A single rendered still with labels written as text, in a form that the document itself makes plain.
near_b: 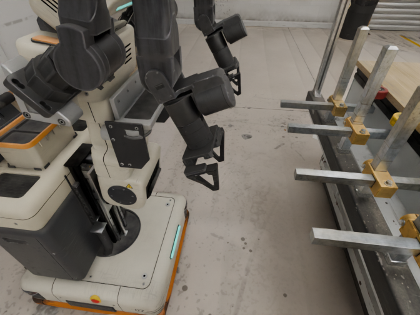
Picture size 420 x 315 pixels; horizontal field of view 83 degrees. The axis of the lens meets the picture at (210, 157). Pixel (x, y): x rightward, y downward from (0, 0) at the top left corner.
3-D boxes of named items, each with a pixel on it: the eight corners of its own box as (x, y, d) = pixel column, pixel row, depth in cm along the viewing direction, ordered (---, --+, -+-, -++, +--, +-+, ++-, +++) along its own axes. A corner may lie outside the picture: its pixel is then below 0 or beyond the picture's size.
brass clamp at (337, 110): (331, 116, 113) (335, 107, 110) (325, 102, 124) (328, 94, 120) (345, 117, 113) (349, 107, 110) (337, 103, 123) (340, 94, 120)
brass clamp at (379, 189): (372, 197, 76) (379, 186, 73) (357, 168, 86) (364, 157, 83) (392, 199, 75) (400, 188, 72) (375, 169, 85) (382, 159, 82)
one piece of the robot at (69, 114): (23, 119, 48) (-2, 64, 41) (39, 106, 52) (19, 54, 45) (71, 127, 48) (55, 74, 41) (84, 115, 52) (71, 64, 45)
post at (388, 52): (336, 158, 108) (389, 46, 76) (334, 154, 110) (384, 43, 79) (344, 159, 107) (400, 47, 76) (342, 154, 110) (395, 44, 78)
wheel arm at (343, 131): (287, 134, 98) (289, 125, 95) (285, 130, 100) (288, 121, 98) (399, 142, 94) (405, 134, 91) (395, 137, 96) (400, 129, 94)
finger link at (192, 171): (232, 171, 53) (216, 139, 48) (229, 195, 48) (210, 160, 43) (205, 177, 56) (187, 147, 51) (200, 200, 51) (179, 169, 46)
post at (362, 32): (324, 127, 126) (361, 27, 95) (322, 124, 129) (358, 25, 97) (330, 127, 126) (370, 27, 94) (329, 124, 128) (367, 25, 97)
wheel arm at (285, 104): (280, 109, 118) (281, 101, 115) (279, 105, 121) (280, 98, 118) (372, 115, 114) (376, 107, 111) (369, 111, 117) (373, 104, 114)
